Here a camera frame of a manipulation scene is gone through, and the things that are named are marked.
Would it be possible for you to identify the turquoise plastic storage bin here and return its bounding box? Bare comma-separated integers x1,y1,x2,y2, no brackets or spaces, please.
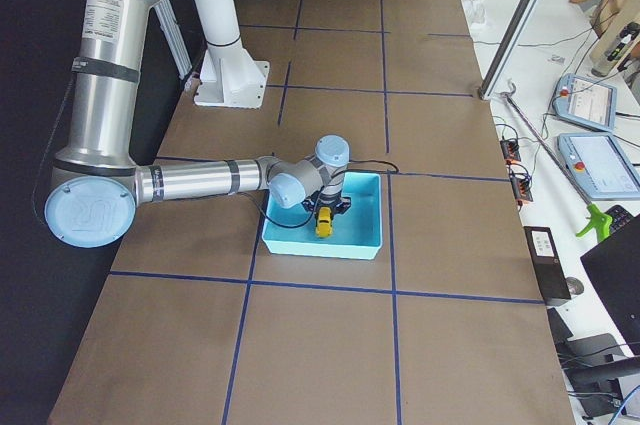
262,172,383,260

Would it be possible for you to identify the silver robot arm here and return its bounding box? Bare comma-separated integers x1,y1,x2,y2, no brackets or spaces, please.
44,0,351,248

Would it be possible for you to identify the black rectangular box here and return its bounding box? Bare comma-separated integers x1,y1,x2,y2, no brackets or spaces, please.
523,226,571,306

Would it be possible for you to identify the lower teach pendant tablet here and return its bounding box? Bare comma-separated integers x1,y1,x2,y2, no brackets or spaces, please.
557,132,639,201

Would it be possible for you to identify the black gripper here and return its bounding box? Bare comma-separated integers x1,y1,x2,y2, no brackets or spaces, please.
302,193,351,217

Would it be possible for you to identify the teach pendant tablet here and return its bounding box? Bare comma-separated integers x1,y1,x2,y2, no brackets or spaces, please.
557,132,639,201
552,74,617,132

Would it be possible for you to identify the black monitor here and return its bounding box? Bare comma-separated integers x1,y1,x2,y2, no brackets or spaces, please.
581,217,639,343

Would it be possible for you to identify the white pedestal column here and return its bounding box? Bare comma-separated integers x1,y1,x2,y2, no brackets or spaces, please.
194,0,270,109

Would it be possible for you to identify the upper orange circuit board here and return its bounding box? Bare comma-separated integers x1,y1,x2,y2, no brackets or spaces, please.
500,138,521,165

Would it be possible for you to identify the upper teach pendant tablet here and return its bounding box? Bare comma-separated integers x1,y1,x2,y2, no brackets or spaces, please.
552,74,617,132

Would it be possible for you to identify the lower orange circuit board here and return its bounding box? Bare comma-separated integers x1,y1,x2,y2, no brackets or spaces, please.
509,172,533,206

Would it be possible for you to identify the orange circuit board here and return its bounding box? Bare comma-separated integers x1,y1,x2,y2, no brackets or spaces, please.
509,172,533,206
500,138,521,165

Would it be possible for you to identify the green handled reacher grabber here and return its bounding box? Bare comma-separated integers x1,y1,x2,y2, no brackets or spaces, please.
500,79,612,242

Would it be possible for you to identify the aluminium frame post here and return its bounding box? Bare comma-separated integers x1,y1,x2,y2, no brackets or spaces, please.
478,0,538,100

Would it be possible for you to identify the yellow beetle toy car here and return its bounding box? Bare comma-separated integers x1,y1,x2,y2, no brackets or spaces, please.
315,206,333,239

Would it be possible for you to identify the black monitor stand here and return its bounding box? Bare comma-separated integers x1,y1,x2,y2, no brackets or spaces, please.
547,309,639,416

